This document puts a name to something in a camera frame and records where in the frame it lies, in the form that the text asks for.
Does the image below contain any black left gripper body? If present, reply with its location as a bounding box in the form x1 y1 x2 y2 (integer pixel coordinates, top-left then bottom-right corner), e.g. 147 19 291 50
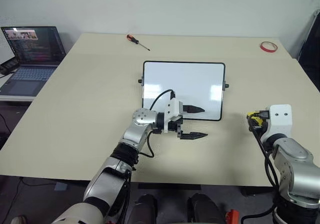
167 105 188 138

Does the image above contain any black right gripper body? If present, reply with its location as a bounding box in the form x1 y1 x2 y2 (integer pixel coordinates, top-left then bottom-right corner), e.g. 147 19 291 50
254 109 271 133

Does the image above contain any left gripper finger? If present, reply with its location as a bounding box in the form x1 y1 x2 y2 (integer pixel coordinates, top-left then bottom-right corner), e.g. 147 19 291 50
183 105 207 114
179 132 209 141

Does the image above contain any yellow board eraser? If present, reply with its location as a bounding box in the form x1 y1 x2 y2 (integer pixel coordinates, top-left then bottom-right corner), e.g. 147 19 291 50
247 112 264 128

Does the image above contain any black framed whiteboard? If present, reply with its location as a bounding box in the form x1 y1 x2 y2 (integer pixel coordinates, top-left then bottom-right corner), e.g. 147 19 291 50
138 60 230 122

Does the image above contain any red tape roll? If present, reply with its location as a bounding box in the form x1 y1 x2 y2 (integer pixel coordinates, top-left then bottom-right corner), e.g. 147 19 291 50
259 41 279 54

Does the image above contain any dark rounded shape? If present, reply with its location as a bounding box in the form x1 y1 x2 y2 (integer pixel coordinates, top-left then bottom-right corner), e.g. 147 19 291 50
187 193 226 224
129 193 159 224

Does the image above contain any black chair back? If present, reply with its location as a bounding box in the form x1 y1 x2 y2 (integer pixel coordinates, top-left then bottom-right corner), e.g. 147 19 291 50
297 8 320 92

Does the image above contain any small red object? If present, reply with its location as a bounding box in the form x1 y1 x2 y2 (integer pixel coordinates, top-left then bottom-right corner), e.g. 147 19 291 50
225 209 239 224

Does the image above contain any open dark laptop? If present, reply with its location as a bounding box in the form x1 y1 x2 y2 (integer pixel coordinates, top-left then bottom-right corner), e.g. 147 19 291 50
0 26 67 96

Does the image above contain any black handheld device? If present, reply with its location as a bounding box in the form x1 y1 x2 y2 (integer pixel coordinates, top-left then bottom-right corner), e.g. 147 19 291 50
0 58 20 76

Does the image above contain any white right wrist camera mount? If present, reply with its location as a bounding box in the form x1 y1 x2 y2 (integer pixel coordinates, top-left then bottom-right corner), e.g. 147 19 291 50
260 104 294 144

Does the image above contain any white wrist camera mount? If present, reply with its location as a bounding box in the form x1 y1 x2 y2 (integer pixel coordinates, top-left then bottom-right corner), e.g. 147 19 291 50
163 98 185 134
260 104 294 144

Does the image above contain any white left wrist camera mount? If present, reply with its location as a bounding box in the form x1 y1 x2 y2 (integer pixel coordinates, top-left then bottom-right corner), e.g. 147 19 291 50
163 98 185 134

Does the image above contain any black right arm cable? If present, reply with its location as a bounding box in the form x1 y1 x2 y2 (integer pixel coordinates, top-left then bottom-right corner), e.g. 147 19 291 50
241 128 281 224

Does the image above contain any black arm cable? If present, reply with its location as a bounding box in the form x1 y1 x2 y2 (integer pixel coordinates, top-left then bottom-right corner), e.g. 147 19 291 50
241 128 281 224
136 89 177 159

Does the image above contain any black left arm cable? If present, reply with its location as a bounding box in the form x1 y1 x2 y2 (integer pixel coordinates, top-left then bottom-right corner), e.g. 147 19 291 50
136 89 177 159

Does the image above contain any black table frame bar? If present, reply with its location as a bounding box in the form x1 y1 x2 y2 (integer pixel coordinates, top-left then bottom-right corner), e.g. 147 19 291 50
137 182 202 190

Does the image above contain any orange black handled screwdriver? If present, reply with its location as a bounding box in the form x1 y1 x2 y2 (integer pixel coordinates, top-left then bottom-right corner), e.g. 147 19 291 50
126 34 151 52

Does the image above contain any black floor cable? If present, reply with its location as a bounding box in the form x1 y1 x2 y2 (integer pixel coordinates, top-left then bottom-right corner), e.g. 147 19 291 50
0 113 11 141

